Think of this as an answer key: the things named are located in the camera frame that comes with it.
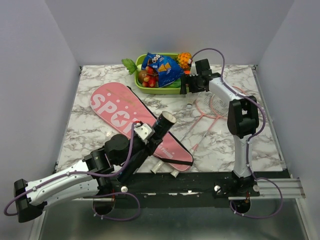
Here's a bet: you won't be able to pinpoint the black shuttlecock tube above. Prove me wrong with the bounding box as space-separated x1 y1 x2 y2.
117 111 177 184

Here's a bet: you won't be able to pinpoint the blue chips bag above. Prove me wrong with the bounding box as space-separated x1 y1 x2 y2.
141 52 185 88

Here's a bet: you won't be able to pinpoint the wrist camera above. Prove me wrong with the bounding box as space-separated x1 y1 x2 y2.
188 59 198 77
133 123 155 144

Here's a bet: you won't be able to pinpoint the toy pineapple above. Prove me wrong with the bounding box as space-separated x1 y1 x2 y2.
175 52 192 71

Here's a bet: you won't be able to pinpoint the green fake leaf left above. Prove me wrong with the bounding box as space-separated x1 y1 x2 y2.
121 58 138 75

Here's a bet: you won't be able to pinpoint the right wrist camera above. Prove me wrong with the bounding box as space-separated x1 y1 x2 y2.
188 59 198 77

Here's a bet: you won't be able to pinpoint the red toy berries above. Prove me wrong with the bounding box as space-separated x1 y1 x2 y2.
142 66 159 88

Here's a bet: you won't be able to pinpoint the green plastic bin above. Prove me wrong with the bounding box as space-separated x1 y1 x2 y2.
134 52 192 95

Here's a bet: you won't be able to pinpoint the brown toy fruit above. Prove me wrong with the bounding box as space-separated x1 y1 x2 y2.
137 69 148 84

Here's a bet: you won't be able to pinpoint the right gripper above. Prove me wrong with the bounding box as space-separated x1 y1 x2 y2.
179 73 205 95

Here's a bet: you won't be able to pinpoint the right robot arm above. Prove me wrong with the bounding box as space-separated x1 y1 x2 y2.
179 59 260 196

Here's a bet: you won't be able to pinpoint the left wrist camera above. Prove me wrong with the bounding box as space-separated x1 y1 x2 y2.
133 123 155 144

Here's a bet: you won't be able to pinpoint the pink racket bag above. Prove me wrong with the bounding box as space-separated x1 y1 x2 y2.
90 82 194 172

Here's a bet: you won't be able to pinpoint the white shuttlecock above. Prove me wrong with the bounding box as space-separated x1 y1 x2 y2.
186 93 197 109

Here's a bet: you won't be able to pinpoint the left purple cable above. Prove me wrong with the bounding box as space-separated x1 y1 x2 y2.
3 121 142 222

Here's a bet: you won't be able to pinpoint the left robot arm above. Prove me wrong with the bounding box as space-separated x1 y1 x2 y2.
14 132 163 223

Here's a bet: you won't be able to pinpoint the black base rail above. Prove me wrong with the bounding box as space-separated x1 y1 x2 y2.
92 172 262 209

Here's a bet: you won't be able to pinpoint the white racket handle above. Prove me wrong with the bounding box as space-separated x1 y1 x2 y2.
170 169 180 178
150 160 164 174

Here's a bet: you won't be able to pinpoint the pink badminton racket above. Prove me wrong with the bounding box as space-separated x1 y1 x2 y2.
181 91 229 141
190 86 251 154

